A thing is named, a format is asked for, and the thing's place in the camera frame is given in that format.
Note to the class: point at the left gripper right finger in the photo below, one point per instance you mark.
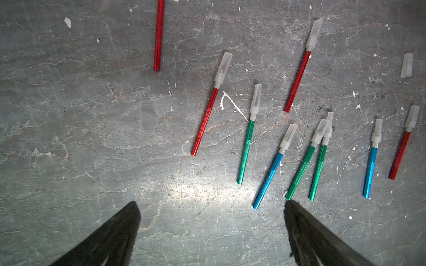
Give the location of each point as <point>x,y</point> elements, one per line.
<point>313,244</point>

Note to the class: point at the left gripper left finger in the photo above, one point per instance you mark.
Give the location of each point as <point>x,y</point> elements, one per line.
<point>110,245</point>

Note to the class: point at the green carving knife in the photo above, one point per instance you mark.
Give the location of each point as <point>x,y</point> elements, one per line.
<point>321,158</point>
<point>254,110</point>
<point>316,139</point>

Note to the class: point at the translucent knife cap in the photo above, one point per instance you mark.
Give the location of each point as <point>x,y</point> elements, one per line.
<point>407,66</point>

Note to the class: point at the red carving knife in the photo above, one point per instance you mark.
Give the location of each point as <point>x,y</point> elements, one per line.
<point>158,36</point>
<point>310,45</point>
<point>219,79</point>
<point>408,127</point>

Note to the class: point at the blue carving knife middle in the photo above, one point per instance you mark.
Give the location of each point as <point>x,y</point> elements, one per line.
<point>284,145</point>

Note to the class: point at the blue carving knife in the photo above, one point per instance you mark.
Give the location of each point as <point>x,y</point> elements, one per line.
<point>284,145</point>
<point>375,140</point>

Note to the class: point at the blue carving knife right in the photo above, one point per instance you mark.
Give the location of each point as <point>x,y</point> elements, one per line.
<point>375,140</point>

